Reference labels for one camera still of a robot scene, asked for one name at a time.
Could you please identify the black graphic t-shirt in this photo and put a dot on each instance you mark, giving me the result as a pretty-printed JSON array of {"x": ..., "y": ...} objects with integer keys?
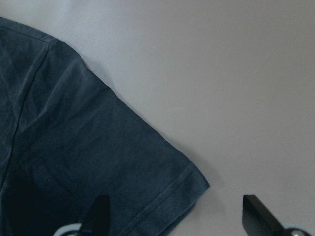
[{"x": 66, "y": 138}]

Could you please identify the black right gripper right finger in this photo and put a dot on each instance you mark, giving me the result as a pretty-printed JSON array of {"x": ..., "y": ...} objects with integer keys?
[{"x": 257, "y": 220}]

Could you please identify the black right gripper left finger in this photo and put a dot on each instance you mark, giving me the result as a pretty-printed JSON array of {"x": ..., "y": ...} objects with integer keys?
[{"x": 97, "y": 220}]

